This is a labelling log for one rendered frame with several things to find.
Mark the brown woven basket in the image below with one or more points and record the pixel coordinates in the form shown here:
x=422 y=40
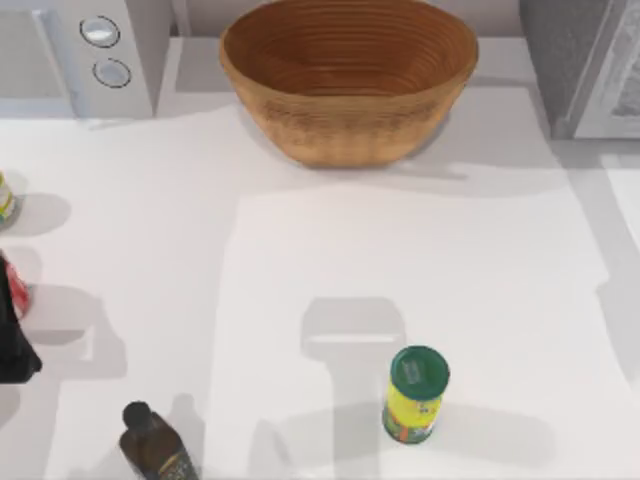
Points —
x=350 y=100

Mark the yellow can with green lid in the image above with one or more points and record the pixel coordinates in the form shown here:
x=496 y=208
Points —
x=415 y=400

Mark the dark brown bottle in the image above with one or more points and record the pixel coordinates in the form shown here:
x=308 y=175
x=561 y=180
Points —
x=155 y=447

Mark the microwave knob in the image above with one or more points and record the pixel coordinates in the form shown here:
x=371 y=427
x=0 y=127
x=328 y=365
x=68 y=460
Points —
x=112 y=72
x=99 y=31

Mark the yellow and white can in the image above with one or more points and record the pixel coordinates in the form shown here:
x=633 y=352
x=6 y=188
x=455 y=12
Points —
x=5 y=200

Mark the pale microwave oven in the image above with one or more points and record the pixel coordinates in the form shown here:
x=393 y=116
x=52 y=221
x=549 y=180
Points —
x=60 y=55

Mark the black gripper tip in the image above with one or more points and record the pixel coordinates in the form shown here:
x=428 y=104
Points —
x=12 y=340

